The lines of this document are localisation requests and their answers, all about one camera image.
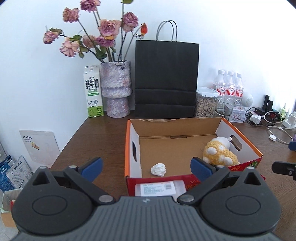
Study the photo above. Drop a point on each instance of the white green milk carton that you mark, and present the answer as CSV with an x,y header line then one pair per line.
x,y
93,91

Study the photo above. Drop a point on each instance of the clear seed storage container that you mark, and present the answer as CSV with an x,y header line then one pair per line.
x,y
205,102

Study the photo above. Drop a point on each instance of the orange red cardboard box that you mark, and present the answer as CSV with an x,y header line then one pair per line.
x,y
174,143

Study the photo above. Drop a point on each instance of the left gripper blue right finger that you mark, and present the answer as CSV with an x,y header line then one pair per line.
x,y
201,170

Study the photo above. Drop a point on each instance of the white round speaker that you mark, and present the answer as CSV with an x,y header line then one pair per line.
x,y
247,99

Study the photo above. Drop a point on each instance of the black upright device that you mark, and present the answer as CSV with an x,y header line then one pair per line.
x,y
267,104

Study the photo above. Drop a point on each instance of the clear plastic cotton swab box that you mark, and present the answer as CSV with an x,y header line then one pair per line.
x,y
168,188

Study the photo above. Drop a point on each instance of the middle water bottle red label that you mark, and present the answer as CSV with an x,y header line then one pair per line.
x,y
230,84

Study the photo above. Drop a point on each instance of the white tissue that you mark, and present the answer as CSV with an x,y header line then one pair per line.
x,y
158,169

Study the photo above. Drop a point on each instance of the white charger block far right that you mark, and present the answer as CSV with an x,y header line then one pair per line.
x,y
290,121

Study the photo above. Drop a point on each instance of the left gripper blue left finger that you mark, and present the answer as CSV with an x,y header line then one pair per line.
x,y
91,169

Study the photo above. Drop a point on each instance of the blue white pamphlets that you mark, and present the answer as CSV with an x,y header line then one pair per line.
x,y
14,174

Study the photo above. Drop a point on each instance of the water bottle red label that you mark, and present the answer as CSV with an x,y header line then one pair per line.
x,y
219,84
239,86
230,84

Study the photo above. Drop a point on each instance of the white power adapter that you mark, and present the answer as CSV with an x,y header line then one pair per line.
x,y
256,119

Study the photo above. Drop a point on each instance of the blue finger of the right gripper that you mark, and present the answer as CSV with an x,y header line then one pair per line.
x,y
292,146

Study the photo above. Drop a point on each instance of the white floral tin box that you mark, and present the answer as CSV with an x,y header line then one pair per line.
x,y
238,115

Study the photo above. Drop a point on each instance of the black paper shopping bag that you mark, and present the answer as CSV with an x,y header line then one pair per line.
x,y
166,75

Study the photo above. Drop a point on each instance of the right water bottle red label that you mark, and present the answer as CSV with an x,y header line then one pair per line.
x,y
239,86

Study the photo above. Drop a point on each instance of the yellow white plush toy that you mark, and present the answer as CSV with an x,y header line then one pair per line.
x,y
217,152

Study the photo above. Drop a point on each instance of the purple textured vase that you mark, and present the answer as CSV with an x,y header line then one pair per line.
x,y
116,87

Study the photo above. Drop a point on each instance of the left water bottle red label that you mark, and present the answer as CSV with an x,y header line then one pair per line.
x,y
219,84

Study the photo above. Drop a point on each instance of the empty clear glass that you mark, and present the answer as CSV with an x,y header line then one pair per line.
x,y
224,106

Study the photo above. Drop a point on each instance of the white leaflet against wall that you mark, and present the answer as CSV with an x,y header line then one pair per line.
x,y
41,146

